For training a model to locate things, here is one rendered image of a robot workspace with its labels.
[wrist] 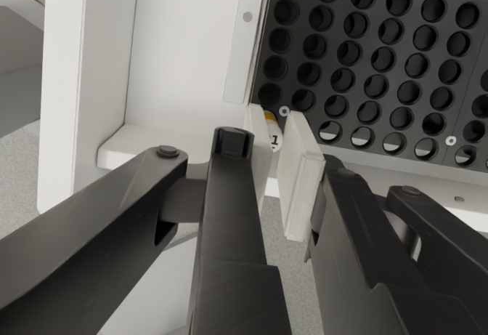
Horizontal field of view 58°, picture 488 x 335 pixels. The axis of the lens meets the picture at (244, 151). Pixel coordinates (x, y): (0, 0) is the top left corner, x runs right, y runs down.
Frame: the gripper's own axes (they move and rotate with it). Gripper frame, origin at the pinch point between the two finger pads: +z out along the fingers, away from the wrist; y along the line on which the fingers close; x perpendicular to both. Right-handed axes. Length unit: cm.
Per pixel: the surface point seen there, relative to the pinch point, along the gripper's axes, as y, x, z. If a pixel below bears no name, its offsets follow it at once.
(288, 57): 0.5, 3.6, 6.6
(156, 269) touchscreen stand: -15, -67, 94
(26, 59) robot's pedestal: -43, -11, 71
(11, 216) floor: -58, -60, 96
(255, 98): -0.8, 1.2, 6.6
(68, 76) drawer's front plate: -9.6, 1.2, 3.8
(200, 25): -4.9, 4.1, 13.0
